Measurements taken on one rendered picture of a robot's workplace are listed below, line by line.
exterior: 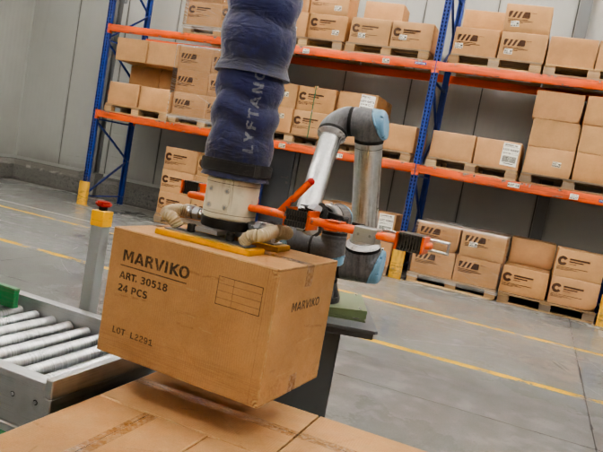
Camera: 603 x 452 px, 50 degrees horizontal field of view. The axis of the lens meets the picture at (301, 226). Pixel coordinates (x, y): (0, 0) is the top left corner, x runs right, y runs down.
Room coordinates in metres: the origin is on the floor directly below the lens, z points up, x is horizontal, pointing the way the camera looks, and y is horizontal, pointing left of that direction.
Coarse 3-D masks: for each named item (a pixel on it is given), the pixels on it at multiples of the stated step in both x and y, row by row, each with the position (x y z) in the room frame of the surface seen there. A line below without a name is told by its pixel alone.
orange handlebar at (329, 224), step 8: (192, 192) 2.10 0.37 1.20; (248, 208) 2.01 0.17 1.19; (256, 208) 2.00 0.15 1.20; (264, 208) 1.99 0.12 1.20; (272, 208) 2.03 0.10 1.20; (280, 216) 1.97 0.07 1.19; (312, 224) 1.93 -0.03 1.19; (320, 224) 1.92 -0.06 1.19; (328, 224) 1.91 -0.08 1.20; (336, 224) 1.90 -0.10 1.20; (344, 224) 1.90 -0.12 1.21; (352, 232) 1.88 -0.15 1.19; (384, 232) 1.89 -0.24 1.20; (384, 240) 1.85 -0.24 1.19; (392, 240) 1.83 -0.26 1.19; (424, 248) 1.80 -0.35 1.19; (432, 248) 1.82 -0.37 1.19
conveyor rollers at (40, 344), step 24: (0, 312) 2.59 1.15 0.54; (24, 312) 2.62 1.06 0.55; (0, 336) 2.29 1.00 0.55; (24, 336) 2.36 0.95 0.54; (48, 336) 2.38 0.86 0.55; (72, 336) 2.47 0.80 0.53; (96, 336) 2.49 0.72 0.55; (24, 360) 2.13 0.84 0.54; (48, 360) 2.14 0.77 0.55; (72, 360) 2.22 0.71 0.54; (96, 360) 2.23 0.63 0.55
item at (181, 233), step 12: (156, 228) 2.00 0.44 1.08; (168, 228) 2.00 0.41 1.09; (180, 228) 2.04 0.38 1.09; (192, 228) 2.00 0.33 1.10; (192, 240) 1.95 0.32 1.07; (204, 240) 1.93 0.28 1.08; (216, 240) 1.93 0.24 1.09; (228, 240) 1.94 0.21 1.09; (240, 252) 1.88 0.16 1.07; (252, 252) 1.89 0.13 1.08
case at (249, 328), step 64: (128, 256) 1.97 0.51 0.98; (192, 256) 1.87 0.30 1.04; (256, 256) 1.89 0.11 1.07; (320, 256) 2.12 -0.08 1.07; (128, 320) 1.96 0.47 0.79; (192, 320) 1.86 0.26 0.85; (256, 320) 1.77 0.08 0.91; (320, 320) 2.06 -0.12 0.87; (192, 384) 1.85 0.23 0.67; (256, 384) 1.76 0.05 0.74
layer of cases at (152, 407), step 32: (128, 384) 2.07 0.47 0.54; (160, 384) 2.12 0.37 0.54; (64, 416) 1.76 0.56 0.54; (96, 416) 1.79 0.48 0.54; (128, 416) 1.83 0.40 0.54; (160, 416) 1.87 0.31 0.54; (192, 416) 1.91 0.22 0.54; (224, 416) 1.95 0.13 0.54; (256, 416) 2.00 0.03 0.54; (288, 416) 2.05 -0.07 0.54; (320, 416) 2.10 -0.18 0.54; (0, 448) 1.52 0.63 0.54; (32, 448) 1.55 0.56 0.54; (64, 448) 1.58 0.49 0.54; (96, 448) 1.61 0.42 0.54; (128, 448) 1.64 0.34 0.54; (160, 448) 1.67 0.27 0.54; (192, 448) 1.70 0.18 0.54; (224, 448) 1.74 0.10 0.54; (256, 448) 1.77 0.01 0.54; (288, 448) 1.81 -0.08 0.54; (320, 448) 1.85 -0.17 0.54; (352, 448) 1.89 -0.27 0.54; (384, 448) 1.93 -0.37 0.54; (416, 448) 1.97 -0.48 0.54
